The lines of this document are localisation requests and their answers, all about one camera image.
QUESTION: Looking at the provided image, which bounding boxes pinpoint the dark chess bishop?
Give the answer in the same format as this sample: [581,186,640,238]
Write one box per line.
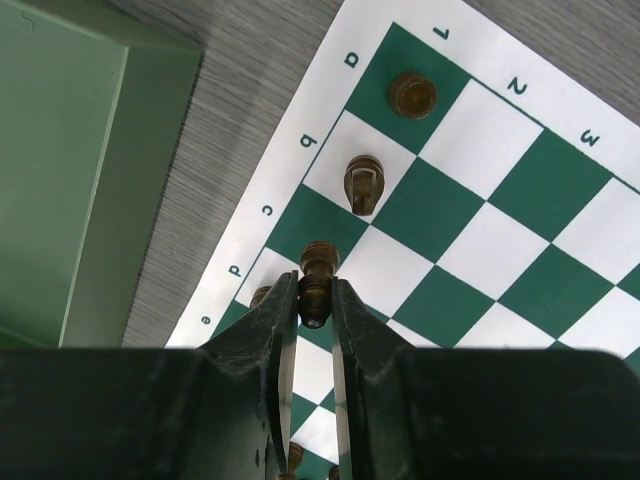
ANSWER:
[298,241,340,329]

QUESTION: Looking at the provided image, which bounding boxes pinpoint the dark chess knight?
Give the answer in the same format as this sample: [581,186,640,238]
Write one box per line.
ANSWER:
[344,155,385,217]

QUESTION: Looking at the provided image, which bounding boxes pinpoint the green plastic tray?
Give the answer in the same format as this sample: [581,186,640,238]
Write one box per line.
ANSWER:
[1,1,201,348]

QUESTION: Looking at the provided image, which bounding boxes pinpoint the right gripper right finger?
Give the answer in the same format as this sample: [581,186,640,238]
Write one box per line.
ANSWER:
[332,277,412,479]

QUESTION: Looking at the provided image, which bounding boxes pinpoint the dark chess rook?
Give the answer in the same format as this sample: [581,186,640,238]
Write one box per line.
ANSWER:
[387,71,437,120]

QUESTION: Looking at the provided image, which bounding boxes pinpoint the green white chess board mat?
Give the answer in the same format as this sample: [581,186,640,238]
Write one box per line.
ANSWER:
[168,1,639,479]

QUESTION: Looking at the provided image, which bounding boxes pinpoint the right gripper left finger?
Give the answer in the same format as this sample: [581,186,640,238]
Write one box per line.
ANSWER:
[194,272,298,470]

